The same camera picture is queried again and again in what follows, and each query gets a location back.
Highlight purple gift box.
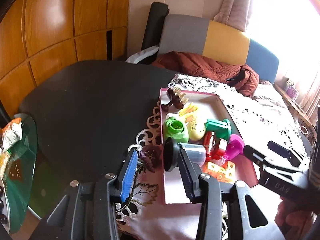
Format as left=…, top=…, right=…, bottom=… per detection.
left=284, top=79, right=299, bottom=101

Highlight dark grey cylinder cup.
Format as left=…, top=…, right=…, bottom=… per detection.
left=163, top=138, right=206, bottom=172

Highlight rust brown quilted jacket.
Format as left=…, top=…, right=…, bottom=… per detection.
left=152, top=51, right=260, bottom=96

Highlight green white round toy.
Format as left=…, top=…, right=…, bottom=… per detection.
left=163, top=116, right=189, bottom=143

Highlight green flanged cylinder toy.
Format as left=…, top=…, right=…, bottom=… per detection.
left=205, top=119, right=232, bottom=141

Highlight red metallic capsule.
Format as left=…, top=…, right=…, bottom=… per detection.
left=203, top=132, right=216, bottom=161

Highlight person right hand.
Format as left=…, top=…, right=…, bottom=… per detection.
left=274, top=197, right=316, bottom=239

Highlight white embroidered floral tablecloth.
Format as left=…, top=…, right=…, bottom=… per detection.
left=116, top=74, right=310, bottom=239

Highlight yellow carved egg toy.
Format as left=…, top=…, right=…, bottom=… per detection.
left=187, top=117, right=206, bottom=141

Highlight orange translucent toy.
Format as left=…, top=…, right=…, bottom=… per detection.
left=178, top=103, right=198, bottom=123

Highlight magenta funnel toy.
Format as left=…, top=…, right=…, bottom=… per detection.
left=223, top=134, right=245, bottom=161

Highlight beige curtain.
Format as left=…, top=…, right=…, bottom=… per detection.
left=213, top=0, right=252, bottom=32

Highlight orange cube blocks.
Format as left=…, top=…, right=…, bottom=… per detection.
left=202, top=161, right=236, bottom=184

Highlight pink shallow cardboard box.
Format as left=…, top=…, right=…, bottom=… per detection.
left=163, top=90, right=258, bottom=204

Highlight brown comb massager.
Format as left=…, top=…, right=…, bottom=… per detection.
left=162, top=87, right=189, bottom=112

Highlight wooden side table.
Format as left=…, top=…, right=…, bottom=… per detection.
left=274, top=82, right=316, bottom=131

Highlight red block toy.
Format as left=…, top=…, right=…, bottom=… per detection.
left=212, top=138, right=228, bottom=160

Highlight black rolled mat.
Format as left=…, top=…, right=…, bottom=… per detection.
left=141, top=2, right=170, bottom=50

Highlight white pillow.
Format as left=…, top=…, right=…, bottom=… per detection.
left=126, top=46, right=159, bottom=64

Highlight pink beige duvet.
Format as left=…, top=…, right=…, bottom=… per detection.
left=251, top=80, right=299, bottom=129

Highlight multicolour sofa backrest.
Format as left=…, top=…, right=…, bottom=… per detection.
left=158, top=15, right=279, bottom=83

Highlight green glass side table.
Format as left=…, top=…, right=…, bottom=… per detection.
left=1, top=113, right=37, bottom=234

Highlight snack bag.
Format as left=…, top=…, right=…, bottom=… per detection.
left=1, top=118, right=23, bottom=152

